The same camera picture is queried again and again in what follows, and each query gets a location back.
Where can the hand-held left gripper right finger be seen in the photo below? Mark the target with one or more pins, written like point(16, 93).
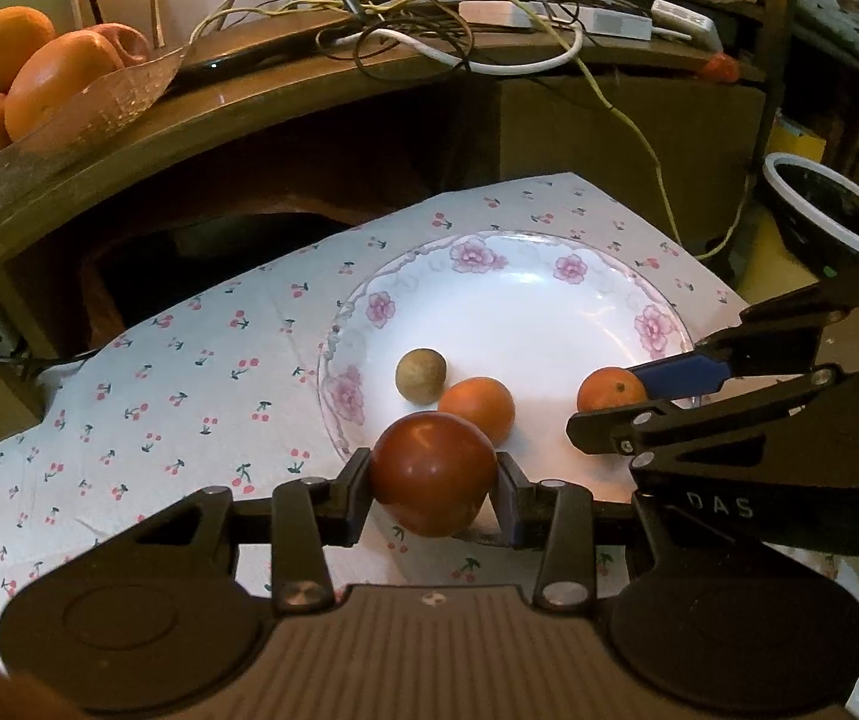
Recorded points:
point(509, 496)

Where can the red apple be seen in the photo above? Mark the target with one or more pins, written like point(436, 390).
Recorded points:
point(129, 41)

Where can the cherry print cloth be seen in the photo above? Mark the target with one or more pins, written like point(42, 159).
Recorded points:
point(174, 360)

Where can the small red object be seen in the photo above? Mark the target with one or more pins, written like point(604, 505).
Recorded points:
point(722, 69)

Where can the wooden desk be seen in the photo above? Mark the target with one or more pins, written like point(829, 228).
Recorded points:
point(264, 112)

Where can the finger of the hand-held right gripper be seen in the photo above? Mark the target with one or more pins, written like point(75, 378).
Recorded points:
point(680, 376)
point(617, 427)

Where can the dark red tomato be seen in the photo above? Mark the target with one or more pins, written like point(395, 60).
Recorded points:
point(433, 476)

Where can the glass fruit bowl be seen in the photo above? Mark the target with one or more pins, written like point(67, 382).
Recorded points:
point(91, 120)

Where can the white power adapter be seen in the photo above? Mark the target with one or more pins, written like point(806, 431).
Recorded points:
point(497, 15)
point(688, 19)
point(613, 21)

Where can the small orange tangerine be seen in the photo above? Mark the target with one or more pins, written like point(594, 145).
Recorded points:
point(611, 390)

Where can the black bowl with white rim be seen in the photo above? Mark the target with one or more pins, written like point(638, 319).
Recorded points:
point(827, 217)

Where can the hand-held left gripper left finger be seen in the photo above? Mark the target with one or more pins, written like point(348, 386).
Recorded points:
point(355, 491)

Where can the dark flat tray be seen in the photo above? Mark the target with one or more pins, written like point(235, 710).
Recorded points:
point(264, 49)

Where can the white floral plate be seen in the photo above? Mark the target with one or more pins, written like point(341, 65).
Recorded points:
point(519, 315)

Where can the small brown round fruit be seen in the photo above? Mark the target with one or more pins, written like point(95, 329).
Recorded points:
point(420, 373)

